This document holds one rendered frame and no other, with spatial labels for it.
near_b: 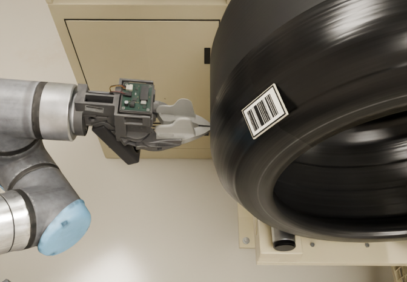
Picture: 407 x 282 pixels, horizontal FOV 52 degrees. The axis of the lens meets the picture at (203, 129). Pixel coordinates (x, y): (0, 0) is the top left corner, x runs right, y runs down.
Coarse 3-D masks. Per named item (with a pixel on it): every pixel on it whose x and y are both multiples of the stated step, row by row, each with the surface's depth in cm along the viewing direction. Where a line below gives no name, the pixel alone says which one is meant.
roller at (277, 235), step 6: (276, 234) 83; (282, 234) 82; (288, 234) 82; (276, 240) 82; (282, 240) 82; (288, 240) 81; (294, 240) 82; (276, 246) 82; (282, 246) 82; (288, 246) 82; (294, 246) 83
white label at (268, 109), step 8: (272, 88) 47; (264, 96) 48; (272, 96) 47; (256, 104) 49; (264, 104) 48; (272, 104) 47; (280, 104) 46; (248, 112) 50; (256, 112) 49; (264, 112) 48; (272, 112) 47; (280, 112) 46; (248, 120) 50; (256, 120) 49; (264, 120) 48; (272, 120) 47; (256, 128) 49; (264, 128) 48; (256, 136) 49
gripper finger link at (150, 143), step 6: (150, 138) 66; (138, 144) 66; (144, 144) 66; (150, 144) 66; (156, 144) 66; (162, 144) 66; (168, 144) 67; (174, 144) 67; (180, 144) 68; (150, 150) 66; (156, 150) 67; (162, 150) 67
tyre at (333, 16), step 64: (256, 0) 55; (320, 0) 46; (384, 0) 42; (256, 64) 50; (320, 64) 44; (384, 64) 42; (320, 128) 48; (384, 128) 93; (256, 192) 62; (320, 192) 88; (384, 192) 87
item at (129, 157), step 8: (96, 128) 66; (104, 128) 66; (104, 136) 68; (112, 136) 68; (112, 144) 69; (120, 144) 69; (120, 152) 71; (128, 152) 71; (136, 152) 73; (128, 160) 73; (136, 160) 73
